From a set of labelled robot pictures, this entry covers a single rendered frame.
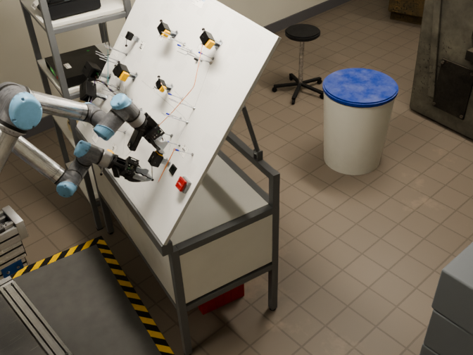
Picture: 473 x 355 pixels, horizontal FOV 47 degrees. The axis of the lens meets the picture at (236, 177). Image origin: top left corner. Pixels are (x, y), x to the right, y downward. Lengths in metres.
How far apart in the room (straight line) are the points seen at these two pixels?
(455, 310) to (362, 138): 1.86
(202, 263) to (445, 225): 1.92
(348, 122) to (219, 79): 1.75
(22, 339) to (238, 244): 1.24
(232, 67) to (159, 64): 0.55
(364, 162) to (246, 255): 1.68
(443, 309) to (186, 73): 1.55
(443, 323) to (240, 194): 1.11
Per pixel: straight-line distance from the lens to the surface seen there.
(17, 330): 3.22
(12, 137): 2.06
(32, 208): 4.28
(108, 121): 2.26
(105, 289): 3.54
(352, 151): 4.14
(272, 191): 2.66
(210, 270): 2.75
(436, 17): 4.70
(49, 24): 3.17
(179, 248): 2.55
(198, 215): 2.70
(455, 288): 2.47
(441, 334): 2.69
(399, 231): 3.87
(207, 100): 2.44
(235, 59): 2.39
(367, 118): 3.98
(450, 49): 4.72
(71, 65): 3.51
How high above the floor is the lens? 2.59
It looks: 38 degrees down
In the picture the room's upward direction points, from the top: 2 degrees counter-clockwise
